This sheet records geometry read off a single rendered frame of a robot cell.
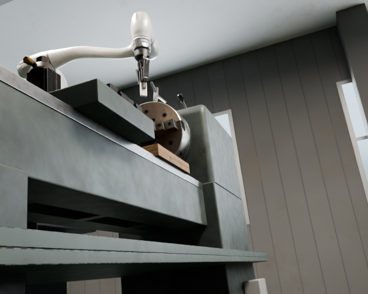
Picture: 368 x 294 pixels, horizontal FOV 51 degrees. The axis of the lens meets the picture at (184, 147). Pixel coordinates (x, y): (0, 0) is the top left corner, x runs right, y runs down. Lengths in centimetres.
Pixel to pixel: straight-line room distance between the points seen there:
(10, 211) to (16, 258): 16
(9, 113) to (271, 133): 411
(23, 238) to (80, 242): 11
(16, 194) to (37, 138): 15
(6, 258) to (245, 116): 444
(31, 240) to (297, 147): 420
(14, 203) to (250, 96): 438
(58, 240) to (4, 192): 13
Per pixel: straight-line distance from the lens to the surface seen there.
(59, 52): 206
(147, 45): 194
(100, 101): 87
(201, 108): 182
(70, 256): 57
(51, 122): 82
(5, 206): 63
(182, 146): 163
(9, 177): 65
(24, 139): 74
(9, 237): 48
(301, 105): 474
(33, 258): 51
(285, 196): 449
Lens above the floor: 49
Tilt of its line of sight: 18 degrees up
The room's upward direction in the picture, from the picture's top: 7 degrees counter-clockwise
